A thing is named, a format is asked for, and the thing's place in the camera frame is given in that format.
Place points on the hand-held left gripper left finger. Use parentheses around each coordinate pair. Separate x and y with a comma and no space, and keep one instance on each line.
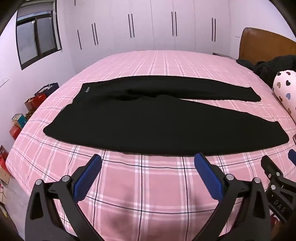
(89,176)

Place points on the pink plaid bed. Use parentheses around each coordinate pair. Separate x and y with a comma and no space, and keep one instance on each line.
(148,185)

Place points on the gold box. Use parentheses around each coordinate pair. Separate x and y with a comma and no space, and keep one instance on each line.
(30,115)

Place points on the black pants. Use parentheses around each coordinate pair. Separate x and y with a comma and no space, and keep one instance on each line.
(150,120)

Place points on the cardboard box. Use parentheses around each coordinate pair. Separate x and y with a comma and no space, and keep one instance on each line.
(4,185)

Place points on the brown wooden headboard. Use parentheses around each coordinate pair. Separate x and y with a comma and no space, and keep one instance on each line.
(261,46)

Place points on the heart print pillow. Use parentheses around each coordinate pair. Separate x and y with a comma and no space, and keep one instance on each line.
(286,85)

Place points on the red gift bag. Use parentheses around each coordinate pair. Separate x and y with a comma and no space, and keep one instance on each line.
(34,102)

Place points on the red box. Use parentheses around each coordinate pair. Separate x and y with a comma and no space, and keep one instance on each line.
(15,132)

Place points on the black jacket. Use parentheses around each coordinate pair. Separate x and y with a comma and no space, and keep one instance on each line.
(266,69)

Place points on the teal box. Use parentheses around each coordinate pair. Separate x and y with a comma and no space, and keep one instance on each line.
(19,120)

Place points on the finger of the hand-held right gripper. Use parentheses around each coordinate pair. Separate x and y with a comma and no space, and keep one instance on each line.
(271,168)
(292,157)

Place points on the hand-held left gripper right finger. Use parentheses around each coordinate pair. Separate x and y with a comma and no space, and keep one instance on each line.
(208,178)

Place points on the white wardrobe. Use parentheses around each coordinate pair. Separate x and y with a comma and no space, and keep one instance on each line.
(150,23)

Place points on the dark framed window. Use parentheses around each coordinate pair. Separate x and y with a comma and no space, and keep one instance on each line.
(34,34)

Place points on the navy gift bag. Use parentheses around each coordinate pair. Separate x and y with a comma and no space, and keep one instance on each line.
(49,89)

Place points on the red carton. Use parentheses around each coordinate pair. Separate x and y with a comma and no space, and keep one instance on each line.
(3,157)

